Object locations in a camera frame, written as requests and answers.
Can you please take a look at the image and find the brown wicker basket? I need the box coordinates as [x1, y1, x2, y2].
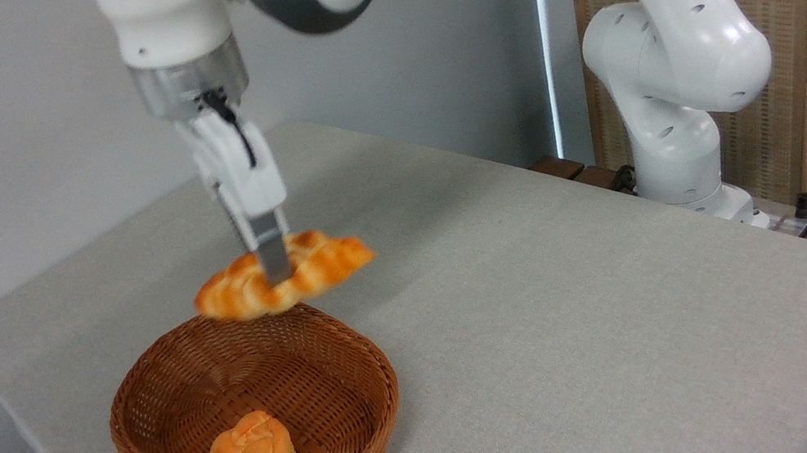
[93, 282, 412, 453]

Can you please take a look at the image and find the long braided bread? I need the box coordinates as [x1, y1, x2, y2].
[185, 220, 385, 330]

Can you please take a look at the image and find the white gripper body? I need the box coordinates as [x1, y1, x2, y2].
[173, 99, 292, 233]

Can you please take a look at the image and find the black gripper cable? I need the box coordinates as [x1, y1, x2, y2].
[198, 82, 259, 176]

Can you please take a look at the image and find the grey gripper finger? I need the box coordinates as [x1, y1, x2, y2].
[222, 195, 260, 259]
[247, 206, 298, 289]

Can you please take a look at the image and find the brown wooden base board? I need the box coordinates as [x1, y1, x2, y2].
[528, 109, 807, 308]

